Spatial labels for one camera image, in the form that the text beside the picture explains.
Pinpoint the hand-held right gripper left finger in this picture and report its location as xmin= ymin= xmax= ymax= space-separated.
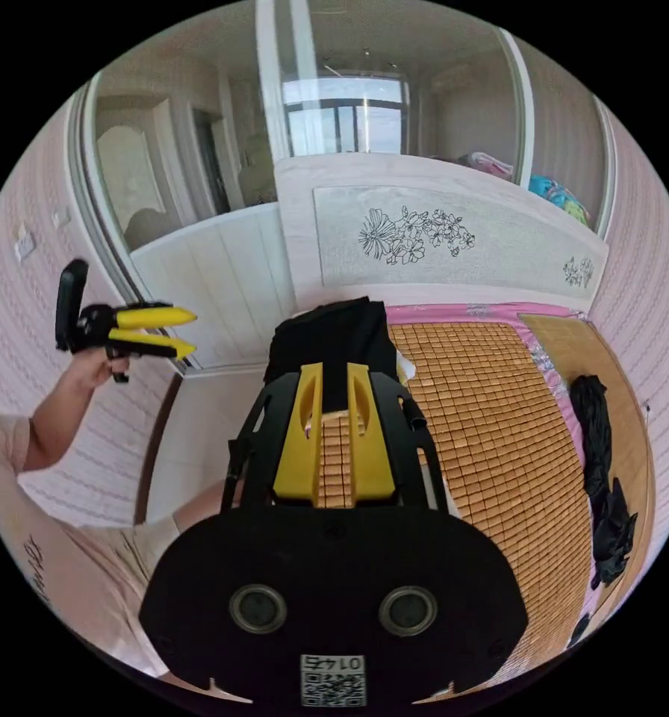
xmin=272 ymin=362 xmax=324 ymax=500

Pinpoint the pink folded cloth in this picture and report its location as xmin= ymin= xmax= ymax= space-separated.
xmin=458 ymin=151 xmax=516 ymax=182

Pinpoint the bed with woven mat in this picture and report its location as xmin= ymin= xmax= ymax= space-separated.
xmin=274 ymin=152 xmax=659 ymax=708

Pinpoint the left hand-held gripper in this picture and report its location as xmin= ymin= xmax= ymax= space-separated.
xmin=68 ymin=301 xmax=199 ymax=385

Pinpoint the person's body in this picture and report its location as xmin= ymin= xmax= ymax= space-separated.
xmin=0 ymin=402 xmax=247 ymax=683

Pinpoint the person's left hand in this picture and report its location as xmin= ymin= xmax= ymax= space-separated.
xmin=65 ymin=351 xmax=132 ymax=394

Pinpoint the person's left forearm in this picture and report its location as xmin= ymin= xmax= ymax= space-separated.
xmin=22 ymin=367 xmax=99 ymax=473

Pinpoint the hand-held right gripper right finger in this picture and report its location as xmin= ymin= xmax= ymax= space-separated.
xmin=346 ymin=362 xmax=396 ymax=502

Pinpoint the black short-sleeve shirt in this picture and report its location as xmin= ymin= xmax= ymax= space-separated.
xmin=567 ymin=374 xmax=640 ymax=590

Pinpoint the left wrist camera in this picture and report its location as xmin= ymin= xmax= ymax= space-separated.
xmin=55 ymin=258 xmax=90 ymax=354

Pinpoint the pile of clothes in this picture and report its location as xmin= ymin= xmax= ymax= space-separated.
xmin=264 ymin=296 xmax=400 ymax=417

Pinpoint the colourful folded cloth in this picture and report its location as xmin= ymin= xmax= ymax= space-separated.
xmin=528 ymin=173 xmax=592 ymax=229

